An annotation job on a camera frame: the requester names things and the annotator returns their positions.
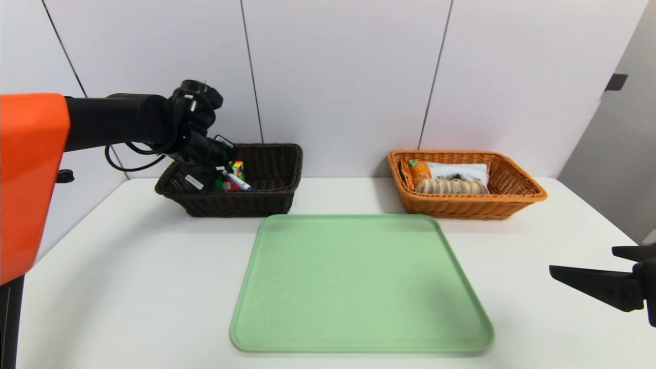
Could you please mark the dark brown wicker basket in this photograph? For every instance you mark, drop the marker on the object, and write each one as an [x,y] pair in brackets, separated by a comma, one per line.
[266,202]

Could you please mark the light green plastic tray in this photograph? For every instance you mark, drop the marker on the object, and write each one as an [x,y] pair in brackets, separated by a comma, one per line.
[359,287]

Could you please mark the orange snack bag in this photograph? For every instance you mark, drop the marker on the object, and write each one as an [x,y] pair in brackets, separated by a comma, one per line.
[456,170]

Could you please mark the multicoloured puzzle cube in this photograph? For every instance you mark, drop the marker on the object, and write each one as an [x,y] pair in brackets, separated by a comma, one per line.
[237,168]

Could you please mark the black rounded robot part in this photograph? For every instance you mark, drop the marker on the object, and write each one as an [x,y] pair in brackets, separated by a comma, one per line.
[64,176]

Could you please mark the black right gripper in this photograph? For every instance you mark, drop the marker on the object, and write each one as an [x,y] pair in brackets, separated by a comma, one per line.
[647,287]

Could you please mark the orange wicker basket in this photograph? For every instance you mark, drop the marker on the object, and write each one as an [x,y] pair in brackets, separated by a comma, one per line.
[461,207]

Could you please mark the striped brown bread roll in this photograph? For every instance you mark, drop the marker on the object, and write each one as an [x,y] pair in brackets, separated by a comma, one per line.
[451,186]

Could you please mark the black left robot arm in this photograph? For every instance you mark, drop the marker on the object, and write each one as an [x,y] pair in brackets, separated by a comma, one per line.
[102,120]

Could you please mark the black wall bracket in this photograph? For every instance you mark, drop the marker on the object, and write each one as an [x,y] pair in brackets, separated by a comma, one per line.
[615,83]

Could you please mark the blue white marker pen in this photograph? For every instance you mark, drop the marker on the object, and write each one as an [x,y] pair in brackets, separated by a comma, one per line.
[238,181]

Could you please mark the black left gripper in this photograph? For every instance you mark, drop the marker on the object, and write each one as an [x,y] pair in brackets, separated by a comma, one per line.
[197,180]

